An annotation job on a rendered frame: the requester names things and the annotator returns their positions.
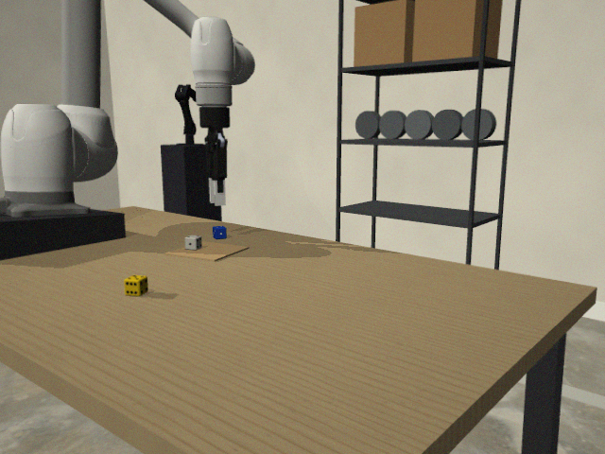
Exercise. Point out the tan square mat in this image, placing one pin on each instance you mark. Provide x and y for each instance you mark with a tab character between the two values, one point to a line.
209	251

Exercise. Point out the white die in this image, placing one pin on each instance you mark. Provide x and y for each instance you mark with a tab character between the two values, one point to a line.
192	243

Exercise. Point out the blue die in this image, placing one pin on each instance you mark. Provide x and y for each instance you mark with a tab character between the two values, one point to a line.
219	232

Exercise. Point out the yellow die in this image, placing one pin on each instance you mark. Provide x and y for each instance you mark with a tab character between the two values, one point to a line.
136	285

